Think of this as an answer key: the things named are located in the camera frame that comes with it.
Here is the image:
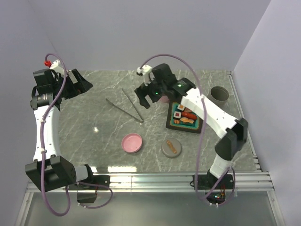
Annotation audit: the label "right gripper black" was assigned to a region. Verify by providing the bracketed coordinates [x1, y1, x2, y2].
[135, 76, 166, 109]

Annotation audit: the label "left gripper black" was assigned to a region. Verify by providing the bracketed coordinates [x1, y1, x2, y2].
[52, 69, 92, 99]

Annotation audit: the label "metal tongs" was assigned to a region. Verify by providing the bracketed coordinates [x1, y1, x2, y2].
[105, 88, 144, 124]

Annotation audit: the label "sushi roll red centre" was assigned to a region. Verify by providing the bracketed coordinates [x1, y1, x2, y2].
[173, 111, 182, 120]

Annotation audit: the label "sushi roll orange top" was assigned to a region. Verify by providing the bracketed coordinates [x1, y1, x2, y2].
[177, 105, 185, 112]

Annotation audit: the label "red sausage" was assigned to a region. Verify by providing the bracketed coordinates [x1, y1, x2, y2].
[182, 112, 198, 120]

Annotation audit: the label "salmon nigiri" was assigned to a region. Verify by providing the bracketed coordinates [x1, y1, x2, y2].
[180, 117, 194, 125]

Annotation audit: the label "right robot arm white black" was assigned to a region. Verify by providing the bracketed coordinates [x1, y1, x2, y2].
[135, 64, 248, 188]

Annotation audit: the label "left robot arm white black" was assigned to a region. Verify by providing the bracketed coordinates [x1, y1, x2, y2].
[25, 69, 95, 192]

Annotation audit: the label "pink cup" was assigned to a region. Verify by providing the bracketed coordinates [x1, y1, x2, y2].
[159, 96, 170, 104]

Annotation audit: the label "pink lid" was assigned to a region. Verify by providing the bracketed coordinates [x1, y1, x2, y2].
[121, 133, 143, 153]

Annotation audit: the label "square teal black plate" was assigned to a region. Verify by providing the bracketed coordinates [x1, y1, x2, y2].
[166, 102, 203, 134]

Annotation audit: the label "grey cup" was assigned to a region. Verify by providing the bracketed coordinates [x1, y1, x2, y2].
[207, 86, 230, 108]

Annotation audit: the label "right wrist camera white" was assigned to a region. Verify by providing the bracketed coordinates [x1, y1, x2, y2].
[136, 65, 155, 86]

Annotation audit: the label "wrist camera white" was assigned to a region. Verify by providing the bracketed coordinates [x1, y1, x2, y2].
[136, 65, 155, 86]
[44, 59, 64, 74]

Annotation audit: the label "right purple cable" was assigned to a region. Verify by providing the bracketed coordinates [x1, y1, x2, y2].
[140, 54, 236, 208]

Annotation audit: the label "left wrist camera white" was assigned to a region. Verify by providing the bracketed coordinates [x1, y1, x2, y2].
[44, 59, 64, 74]

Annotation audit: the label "grey lid with strap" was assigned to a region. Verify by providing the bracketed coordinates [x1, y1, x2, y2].
[161, 138, 182, 159]

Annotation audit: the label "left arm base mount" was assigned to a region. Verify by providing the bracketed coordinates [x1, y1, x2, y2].
[68, 175, 111, 206]

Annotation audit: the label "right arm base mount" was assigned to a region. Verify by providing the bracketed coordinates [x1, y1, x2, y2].
[198, 173, 236, 206]

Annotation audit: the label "aluminium rail frame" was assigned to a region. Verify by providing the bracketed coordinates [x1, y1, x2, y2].
[17, 71, 285, 226]

